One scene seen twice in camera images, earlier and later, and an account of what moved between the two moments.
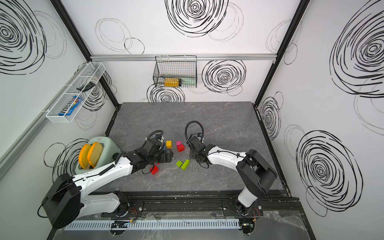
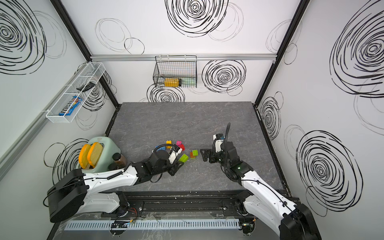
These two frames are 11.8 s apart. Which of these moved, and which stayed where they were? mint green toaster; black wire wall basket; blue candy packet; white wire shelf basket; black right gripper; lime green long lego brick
Moved: black right gripper; lime green long lego brick
Stayed: white wire shelf basket; mint green toaster; blue candy packet; black wire wall basket
